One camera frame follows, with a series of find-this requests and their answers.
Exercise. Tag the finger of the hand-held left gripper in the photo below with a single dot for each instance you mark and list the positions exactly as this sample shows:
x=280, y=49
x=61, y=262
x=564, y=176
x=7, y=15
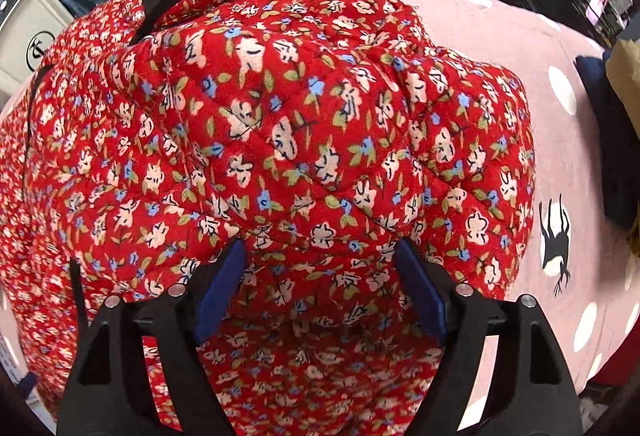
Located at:
x=28, y=384

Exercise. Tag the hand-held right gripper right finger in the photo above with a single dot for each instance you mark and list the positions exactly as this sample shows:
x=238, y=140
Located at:
x=422, y=296

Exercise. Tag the red object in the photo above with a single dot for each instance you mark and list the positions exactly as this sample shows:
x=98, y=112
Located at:
x=615, y=368

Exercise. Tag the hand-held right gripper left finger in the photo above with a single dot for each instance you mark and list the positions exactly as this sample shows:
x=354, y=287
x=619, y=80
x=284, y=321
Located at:
x=220, y=296

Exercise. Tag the white machine with screen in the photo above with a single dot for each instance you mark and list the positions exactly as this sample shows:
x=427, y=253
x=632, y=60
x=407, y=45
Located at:
x=30, y=21

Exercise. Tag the red floral quilted jacket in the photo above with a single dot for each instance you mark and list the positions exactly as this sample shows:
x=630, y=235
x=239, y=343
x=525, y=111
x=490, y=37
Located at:
x=300, y=141

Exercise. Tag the dark cloth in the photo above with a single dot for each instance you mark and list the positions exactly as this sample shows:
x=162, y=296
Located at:
x=615, y=156

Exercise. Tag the pink polka dot bed sheet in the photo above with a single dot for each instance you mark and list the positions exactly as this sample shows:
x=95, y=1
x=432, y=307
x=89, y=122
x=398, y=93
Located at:
x=550, y=156

